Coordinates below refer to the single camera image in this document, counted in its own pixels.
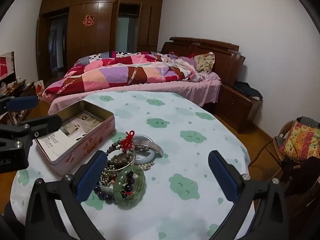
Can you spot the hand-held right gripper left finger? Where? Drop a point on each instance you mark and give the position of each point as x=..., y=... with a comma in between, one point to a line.
x=90, y=176

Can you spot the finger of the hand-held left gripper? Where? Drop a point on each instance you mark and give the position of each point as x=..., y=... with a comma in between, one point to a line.
x=45, y=125
x=21, y=103

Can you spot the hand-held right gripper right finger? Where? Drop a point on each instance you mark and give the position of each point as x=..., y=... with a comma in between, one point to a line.
x=223, y=176

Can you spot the pink tin box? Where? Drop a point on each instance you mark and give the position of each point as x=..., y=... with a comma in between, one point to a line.
x=82, y=152

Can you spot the low wooden cabinet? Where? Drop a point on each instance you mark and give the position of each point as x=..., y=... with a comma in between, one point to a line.
x=23, y=87

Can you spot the red paper bag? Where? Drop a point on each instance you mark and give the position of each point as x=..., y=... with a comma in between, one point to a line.
x=39, y=88

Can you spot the printed paper leaflet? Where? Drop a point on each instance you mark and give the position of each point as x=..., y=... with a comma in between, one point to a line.
x=75, y=127

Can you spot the framed picture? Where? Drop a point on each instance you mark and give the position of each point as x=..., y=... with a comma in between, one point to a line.
x=6, y=66

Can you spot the wicker chair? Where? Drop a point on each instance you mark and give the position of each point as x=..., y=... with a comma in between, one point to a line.
x=275, y=142

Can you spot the pale jade bangle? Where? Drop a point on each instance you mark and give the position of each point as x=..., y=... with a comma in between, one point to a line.
x=150, y=158

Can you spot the wooden nightstand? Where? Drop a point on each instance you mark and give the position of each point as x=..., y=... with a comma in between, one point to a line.
x=235, y=112

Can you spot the silver metal wristwatch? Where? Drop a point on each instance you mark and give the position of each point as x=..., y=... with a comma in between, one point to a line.
x=156, y=148

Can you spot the dark maroon garment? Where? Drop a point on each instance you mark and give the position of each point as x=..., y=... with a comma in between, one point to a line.
x=297, y=175

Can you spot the colourful floral cushion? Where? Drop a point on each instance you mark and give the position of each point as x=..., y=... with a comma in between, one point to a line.
x=300, y=142

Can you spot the cow print blanket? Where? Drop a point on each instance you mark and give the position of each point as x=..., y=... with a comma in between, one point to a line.
x=100, y=55

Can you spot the dark clothes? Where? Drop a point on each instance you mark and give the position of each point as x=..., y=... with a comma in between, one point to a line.
x=247, y=90

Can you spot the pink bed sheet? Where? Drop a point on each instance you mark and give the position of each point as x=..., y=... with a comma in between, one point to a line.
x=190, y=90

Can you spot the red paper decoration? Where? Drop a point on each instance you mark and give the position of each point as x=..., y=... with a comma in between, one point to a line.
x=88, y=20

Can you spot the brown wooden wardrobe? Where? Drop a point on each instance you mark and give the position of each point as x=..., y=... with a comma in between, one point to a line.
x=100, y=30

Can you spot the floral pillow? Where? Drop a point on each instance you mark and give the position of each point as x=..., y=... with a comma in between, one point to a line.
x=205, y=62

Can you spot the wooden bed headboard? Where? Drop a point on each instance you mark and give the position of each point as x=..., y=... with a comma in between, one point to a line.
x=225, y=60

